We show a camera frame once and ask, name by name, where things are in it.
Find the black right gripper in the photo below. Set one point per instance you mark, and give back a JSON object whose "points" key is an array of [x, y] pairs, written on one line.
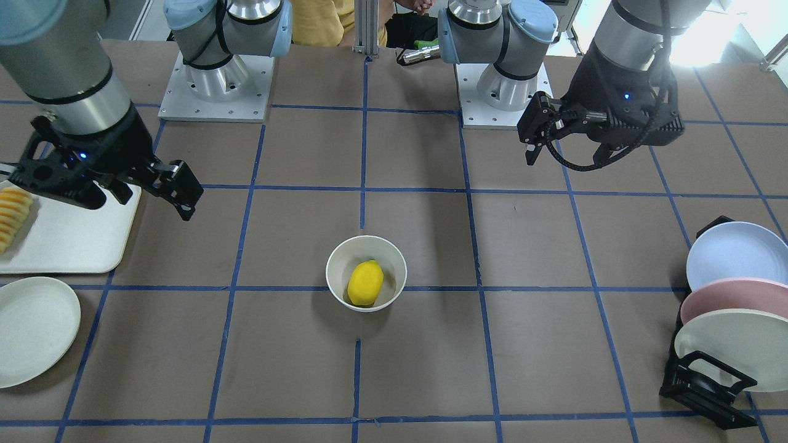
{"points": [[120, 143]]}

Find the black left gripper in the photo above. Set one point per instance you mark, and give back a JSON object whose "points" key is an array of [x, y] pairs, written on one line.
{"points": [[592, 82]]}

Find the white ceramic bowl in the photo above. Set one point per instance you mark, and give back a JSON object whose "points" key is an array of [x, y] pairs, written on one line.
{"points": [[357, 250]]}

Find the yellow lemon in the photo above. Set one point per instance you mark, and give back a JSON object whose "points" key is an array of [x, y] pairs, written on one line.
{"points": [[365, 283]]}

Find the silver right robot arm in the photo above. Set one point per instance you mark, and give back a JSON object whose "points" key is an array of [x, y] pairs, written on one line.
{"points": [[55, 51]]}

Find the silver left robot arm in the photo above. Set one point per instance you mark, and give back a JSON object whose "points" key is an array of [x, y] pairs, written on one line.
{"points": [[515, 39]]}

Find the cream rectangular tray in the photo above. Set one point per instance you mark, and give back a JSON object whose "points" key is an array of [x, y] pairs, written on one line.
{"points": [[60, 238]]}

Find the sliced yellow pineapple toy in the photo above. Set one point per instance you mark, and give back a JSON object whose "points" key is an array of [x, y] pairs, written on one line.
{"points": [[16, 204]]}

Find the round cream plate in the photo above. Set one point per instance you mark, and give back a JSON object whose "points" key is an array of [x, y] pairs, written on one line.
{"points": [[40, 318]]}

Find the person in yellow shirt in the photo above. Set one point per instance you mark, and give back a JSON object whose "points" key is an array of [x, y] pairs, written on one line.
{"points": [[332, 23]]}

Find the light blue plate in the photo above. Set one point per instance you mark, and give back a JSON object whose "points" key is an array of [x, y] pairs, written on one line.
{"points": [[736, 249]]}

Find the pink plate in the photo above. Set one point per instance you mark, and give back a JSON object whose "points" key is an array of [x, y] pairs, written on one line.
{"points": [[753, 293]]}

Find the cream plate in rack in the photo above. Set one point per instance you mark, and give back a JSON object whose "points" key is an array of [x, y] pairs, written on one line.
{"points": [[750, 341]]}

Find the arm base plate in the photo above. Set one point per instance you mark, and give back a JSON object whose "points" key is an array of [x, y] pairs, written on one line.
{"points": [[490, 100], [236, 92]]}

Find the aluminium frame post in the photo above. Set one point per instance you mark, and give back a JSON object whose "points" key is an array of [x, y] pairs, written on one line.
{"points": [[366, 28]]}

